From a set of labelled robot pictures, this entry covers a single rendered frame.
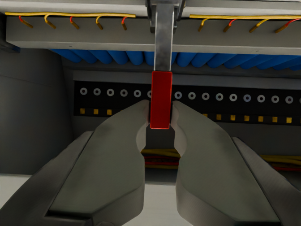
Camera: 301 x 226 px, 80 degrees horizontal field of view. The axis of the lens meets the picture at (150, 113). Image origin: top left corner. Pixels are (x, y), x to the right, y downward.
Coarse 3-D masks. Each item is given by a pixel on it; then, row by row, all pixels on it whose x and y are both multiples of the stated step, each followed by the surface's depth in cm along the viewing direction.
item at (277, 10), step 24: (0, 0) 13; (24, 0) 13; (48, 0) 13; (72, 0) 13; (96, 0) 13; (120, 0) 13; (144, 0) 13; (192, 0) 12; (216, 0) 12; (240, 0) 12
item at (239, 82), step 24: (264, 0) 12; (288, 0) 12; (0, 24) 16; (0, 48) 17; (24, 48) 21; (0, 72) 18; (24, 72) 21; (48, 72) 26; (96, 72) 27; (120, 72) 27
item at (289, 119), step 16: (80, 96) 28; (96, 96) 28; (112, 96) 28; (128, 96) 27; (144, 96) 27; (224, 96) 27; (240, 96) 27; (256, 96) 27; (80, 112) 27; (96, 112) 27; (112, 112) 27; (208, 112) 27; (224, 112) 27; (240, 112) 27; (256, 112) 27; (272, 112) 27; (288, 112) 27
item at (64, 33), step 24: (24, 24) 16; (48, 24) 15; (72, 24) 15; (96, 24) 15; (120, 24) 15; (144, 24) 15; (192, 24) 15; (216, 24) 15; (240, 24) 15; (264, 24) 15; (288, 24) 14; (48, 48) 17; (72, 48) 17; (96, 48) 17; (120, 48) 16; (144, 48) 16; (192, 48) 16; (216, 48) 15; (240, 48) 15; (264, 48) 15; (288, 48) 15
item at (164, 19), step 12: (156, 12) 10; (168, 12) 10; (156, 24) 10; (168, 24) 10; (156, 36) 10; (168, 36) 10; (156, 48) 10; (168, 48) 10; (156, 60) 10; (168, 60) 10; (156, 72) 10; (168, 72) 10; (156, 84) 11; (168, 84) 11; (156, 96) 11; (168, 96) 11; (156, 108) 11; (168, 108) 11; (156, 120) 11; (168, 120) 11
